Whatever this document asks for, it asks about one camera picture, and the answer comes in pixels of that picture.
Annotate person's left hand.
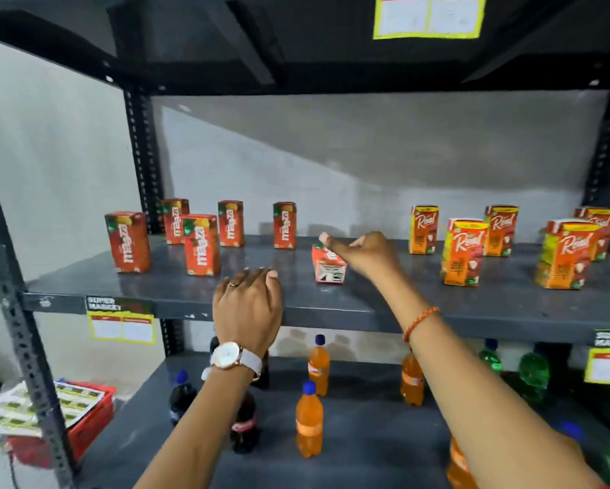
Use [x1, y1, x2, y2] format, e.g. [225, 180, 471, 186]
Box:
[212, 268, 284, 356]

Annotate person's right hand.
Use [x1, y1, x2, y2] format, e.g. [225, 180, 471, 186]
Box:
[319, 231, 409, 289]

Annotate small red juice carton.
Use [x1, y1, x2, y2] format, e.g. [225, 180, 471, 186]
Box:
[311, 243, 348, 285]

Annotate person's left forearm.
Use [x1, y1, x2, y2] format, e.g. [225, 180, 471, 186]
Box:
[133, 362, 261, 489]

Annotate person's right forearm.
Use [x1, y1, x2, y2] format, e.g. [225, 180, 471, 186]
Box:
[384, 276, 609, 489]

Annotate red mango juice carton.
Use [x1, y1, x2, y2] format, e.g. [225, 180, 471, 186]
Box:
[157, 198, 191, 245]
[273, 201, 298, 250]
[218, 200, 245, 248]
[105, 212, 151, 274]
[181, 214, 221, 277]

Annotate dark grey metal shelving rack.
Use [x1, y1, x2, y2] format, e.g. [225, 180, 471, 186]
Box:
[0, 0, 610, 489]

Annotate orange yellow juice carton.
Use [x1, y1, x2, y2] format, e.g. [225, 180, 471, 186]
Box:
[409, 205, 439, 255]
[574, 206, 610, 262]
[534, 219, 600, 291]
[441, 218, 489, 288]
[483, 205, 520, 257]

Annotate orange soda bottle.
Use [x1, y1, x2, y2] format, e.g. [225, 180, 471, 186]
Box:
[307, 334, 330, 398]
[295, 380, 324, 459]
[400, 350, 425, 407]
[446, 437, 480, 489]

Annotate yellow bordered shelf label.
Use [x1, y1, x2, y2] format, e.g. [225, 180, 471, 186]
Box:
[85, 295, 157, 346]
[373, 0, 487, 40]
[584, 329, 610, 387]

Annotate red plastic crate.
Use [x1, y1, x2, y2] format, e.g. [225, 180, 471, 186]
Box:
[3, 380, 117, 469]

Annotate printed label sheet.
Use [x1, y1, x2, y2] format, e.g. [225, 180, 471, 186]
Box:
[0, 380, 106, 437]

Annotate white strap wristwatch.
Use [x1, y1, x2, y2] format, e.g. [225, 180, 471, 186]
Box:
[201, 341, 263, 382]

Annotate orange thread bracelet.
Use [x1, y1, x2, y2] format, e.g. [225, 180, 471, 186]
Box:
[403, 306, 441, 345]

